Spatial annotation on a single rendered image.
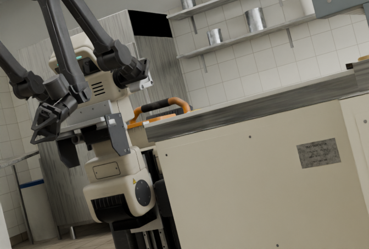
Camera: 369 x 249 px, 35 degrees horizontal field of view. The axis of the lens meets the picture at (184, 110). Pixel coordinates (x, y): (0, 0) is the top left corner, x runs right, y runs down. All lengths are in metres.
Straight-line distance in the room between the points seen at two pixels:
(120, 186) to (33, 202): 4.66
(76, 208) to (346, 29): 3.16
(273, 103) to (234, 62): 4.42
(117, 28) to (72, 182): 1.61
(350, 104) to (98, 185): 1.24
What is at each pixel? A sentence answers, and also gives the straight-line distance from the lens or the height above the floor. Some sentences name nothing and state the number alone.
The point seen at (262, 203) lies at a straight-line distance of 1.67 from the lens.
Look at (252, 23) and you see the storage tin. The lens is 5.70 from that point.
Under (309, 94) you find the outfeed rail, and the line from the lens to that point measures 1.56.
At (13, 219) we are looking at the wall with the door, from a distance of 7.26.
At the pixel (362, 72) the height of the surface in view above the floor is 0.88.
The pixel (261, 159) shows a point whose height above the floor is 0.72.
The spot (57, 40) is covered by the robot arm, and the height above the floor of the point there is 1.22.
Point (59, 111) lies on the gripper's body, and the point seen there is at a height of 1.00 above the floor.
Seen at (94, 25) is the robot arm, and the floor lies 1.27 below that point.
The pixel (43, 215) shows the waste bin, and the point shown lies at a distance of 6.85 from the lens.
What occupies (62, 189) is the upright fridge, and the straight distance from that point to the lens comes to 6.10.
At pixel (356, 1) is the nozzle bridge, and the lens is 1.29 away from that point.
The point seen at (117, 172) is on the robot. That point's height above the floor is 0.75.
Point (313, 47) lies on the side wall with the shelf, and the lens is 5.78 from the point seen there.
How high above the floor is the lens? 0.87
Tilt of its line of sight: 1 degrees up
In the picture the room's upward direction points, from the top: 14 degrees counter-clockwise
